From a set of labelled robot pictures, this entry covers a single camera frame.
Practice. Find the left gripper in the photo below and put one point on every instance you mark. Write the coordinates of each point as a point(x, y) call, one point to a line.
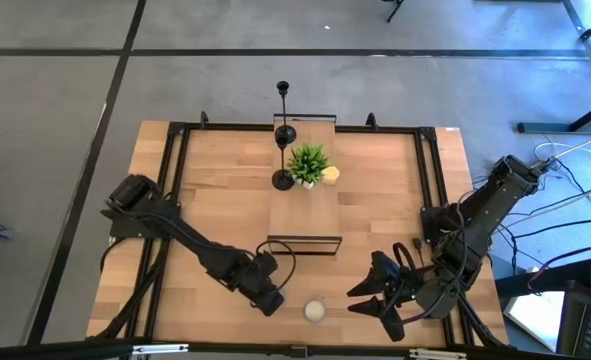
point(265, 300)

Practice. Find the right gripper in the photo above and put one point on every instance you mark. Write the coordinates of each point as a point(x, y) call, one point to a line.
point(405, 290)

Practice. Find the black candlestick holder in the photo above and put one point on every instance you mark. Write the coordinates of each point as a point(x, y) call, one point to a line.
point(417, 243)
point(285, 134)
point(283, 180)

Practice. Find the yellow candle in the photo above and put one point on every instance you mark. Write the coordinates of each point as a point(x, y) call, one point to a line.
point(331, 175)

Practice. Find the green potted plant white pot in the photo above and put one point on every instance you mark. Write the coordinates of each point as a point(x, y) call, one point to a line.
point(307, 164)

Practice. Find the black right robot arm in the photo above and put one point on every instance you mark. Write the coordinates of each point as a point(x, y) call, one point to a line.
point(485, 210)

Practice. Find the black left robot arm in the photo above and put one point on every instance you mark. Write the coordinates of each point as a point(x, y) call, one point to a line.
point(175, 230)

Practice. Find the pale blue patterned candle tin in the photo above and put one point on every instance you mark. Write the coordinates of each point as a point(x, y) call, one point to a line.
point(314, 310)

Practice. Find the white sheet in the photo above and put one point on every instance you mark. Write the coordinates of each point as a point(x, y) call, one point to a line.
point(535, 315)

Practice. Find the black crossbar with silver brackets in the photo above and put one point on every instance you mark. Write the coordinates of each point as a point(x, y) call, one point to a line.
point(50, 350)

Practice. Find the black stand foot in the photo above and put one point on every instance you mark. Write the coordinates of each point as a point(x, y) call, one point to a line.
point(394, 10)

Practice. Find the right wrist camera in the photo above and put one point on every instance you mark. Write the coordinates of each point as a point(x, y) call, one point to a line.
point(386, 265)

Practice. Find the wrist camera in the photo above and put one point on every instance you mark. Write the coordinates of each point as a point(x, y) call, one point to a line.
point(262, 265)
point(386, 265)

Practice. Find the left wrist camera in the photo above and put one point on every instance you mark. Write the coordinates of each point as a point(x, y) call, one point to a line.
point(262, 265)

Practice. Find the wooden shelf riser black frame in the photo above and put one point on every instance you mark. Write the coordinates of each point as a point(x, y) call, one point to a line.
point(305, 215)

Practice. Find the black desk leg frame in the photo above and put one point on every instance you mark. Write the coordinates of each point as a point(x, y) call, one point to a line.
point(565, 128)

